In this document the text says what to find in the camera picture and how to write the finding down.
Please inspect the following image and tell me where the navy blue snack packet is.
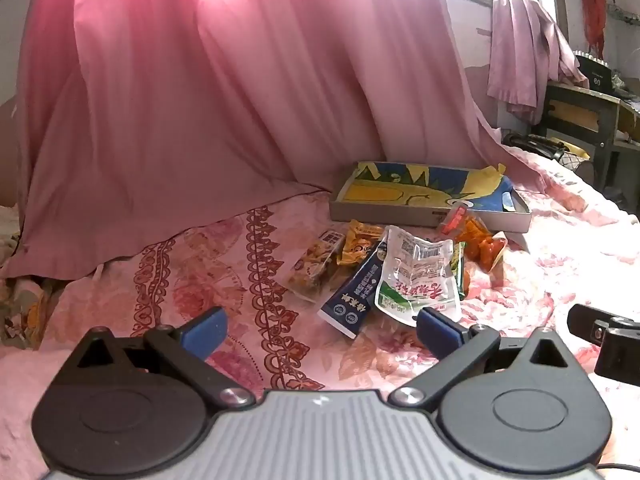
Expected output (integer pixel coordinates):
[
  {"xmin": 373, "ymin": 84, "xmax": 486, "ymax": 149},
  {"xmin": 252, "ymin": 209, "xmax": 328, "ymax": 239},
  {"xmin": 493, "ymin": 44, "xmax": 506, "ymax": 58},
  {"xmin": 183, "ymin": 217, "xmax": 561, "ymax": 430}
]
[{"xmin": 317, "ymin": 240, "xmax": 391, "ymax": 338}]

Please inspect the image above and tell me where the black box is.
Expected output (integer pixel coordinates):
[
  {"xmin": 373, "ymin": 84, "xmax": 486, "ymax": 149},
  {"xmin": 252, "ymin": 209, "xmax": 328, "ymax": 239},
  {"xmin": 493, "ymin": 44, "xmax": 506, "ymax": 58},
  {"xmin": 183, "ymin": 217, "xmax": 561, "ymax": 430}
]
[{"xmin": 575, "ymin": 50, "xmax": 613, "ymax": 92}]

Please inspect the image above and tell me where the cardboard tray with colourful lining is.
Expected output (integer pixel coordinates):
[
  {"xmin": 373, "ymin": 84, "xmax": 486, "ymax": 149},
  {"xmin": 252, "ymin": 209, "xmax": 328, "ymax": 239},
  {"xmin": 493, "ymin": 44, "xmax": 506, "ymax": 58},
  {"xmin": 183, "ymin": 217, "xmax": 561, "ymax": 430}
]
[{"xmin": 328, "ymin": 161, "xmax": 532, "ymax": 233}]

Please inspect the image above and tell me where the pink floral bedsheet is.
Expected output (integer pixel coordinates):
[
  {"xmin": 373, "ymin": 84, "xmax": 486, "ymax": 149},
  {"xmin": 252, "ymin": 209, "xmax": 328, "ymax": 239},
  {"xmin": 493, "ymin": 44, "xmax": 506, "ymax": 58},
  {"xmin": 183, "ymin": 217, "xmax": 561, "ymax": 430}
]
[{"xmin": 0, "ymin": 150, "xmax": 640, "ymax": 480}]

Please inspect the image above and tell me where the clear packet of brown snacks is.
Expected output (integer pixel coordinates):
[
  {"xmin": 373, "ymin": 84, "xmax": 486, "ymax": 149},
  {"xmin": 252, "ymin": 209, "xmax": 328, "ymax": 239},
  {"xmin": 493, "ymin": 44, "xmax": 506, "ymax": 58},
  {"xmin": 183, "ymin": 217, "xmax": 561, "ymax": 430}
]
[{"xmin": 285, "ymin": 230, "xmax": 351, "ymax": 303}]

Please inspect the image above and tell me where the patterned cloth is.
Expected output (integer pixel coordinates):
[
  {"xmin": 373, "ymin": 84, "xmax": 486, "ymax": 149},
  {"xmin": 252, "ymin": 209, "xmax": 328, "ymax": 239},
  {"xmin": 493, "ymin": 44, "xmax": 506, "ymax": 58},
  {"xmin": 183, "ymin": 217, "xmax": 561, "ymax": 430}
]
[{"xmin": 0, "ymin": 275, "xmax": 66, "ymax": 351}]

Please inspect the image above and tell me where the dark wooden desk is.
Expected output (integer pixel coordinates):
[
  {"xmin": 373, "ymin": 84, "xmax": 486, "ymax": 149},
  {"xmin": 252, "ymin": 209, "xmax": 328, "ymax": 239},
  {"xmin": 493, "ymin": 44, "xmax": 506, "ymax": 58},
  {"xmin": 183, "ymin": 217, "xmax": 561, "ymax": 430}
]
[{"xmin": 537, "ymin": 82, "xmax": 640, "ymax": 186}]

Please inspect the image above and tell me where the green white snack packet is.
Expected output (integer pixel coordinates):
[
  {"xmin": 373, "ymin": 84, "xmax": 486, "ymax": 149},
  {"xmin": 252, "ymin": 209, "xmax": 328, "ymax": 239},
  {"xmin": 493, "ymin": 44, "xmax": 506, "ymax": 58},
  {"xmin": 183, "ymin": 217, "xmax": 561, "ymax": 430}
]
[{"xmin": 374, "ymin": 225, "xmax": 463, "ymax": 323}]

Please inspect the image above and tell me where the black handbag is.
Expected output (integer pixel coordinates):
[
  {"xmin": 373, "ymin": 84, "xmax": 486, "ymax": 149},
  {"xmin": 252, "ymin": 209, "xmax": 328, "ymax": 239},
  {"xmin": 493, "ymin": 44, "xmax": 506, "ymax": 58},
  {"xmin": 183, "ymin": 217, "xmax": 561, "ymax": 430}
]
[{"xmin": 502, "ymin": 132, "xmax": 571, "ymax": 161}]

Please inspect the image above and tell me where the pink curtain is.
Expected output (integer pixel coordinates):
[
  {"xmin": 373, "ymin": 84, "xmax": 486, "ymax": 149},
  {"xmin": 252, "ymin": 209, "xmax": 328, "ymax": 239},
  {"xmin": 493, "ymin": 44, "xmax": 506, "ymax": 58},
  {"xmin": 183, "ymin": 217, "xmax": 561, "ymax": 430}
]
[{"xmin": 0, "ymin": 0, "xmax": 551, "ymax": 281}]

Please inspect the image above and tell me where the lavender hanging garment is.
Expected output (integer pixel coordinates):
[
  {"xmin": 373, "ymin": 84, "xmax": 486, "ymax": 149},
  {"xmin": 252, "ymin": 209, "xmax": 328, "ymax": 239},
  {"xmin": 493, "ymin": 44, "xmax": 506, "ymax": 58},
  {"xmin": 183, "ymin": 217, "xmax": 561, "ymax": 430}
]
[{"xmin": 487, "ymin": 0, "xmax": 591, "ymax": 126}]

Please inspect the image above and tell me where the orange red snack packet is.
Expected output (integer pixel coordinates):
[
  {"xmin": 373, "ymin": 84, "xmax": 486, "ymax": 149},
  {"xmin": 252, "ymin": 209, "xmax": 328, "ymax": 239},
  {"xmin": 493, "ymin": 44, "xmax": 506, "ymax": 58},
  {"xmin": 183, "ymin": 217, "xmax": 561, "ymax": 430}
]
[{"xmin": 439, "ymin": 205, "xmax": 508, "ymax": 273}]

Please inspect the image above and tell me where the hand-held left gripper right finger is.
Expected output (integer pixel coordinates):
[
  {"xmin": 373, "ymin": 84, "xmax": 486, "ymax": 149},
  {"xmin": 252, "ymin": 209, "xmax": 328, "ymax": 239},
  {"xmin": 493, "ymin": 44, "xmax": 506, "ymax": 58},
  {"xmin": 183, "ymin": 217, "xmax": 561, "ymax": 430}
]
[{"xmin": 387, "ymin": 306, "xmax": 591, "ymax": 408}]

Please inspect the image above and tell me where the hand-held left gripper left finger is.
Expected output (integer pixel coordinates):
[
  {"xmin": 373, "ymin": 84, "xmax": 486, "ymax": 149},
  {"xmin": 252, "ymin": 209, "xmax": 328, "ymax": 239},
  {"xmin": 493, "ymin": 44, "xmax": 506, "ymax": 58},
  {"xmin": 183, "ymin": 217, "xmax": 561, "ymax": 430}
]
[{"xmin": 50, "ymin": 306, "xmax": 257, "ymax": 409}]

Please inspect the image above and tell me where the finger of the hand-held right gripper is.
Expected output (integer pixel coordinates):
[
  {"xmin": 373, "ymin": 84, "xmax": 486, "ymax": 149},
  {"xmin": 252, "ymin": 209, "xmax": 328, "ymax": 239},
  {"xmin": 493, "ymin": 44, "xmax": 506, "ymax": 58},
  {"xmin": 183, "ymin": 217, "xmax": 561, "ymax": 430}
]
[{"xmin": 567, "ymin": 304, "xmax": 613, "ymax": 346}]

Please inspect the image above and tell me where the green sausage stick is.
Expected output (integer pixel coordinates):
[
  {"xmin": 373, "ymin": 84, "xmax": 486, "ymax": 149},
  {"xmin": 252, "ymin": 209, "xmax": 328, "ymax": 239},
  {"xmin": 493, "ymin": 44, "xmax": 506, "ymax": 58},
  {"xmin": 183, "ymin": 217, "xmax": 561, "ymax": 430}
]
[{"xmin": 450, "ymin": 241, "xmax": 471, "ymax": 297}]

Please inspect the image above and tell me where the red hanging cloth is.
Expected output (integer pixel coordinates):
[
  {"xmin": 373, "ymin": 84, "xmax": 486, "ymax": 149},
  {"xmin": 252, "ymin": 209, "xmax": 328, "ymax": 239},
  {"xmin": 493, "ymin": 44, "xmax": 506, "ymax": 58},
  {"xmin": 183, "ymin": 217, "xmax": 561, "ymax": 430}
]
[{"xmin": 577, "ymin": 0, "xmax": 608, "ymax": 58}]

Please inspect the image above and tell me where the yellow orange snack packet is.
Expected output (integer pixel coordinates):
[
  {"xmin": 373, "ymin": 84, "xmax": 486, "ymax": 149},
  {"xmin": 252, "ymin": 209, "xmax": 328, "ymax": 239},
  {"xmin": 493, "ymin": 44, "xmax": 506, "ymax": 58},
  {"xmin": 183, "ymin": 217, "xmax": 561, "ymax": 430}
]
[{"xmin": 336, "ymin": 219, "xmax": 386, "ymax": 267}]

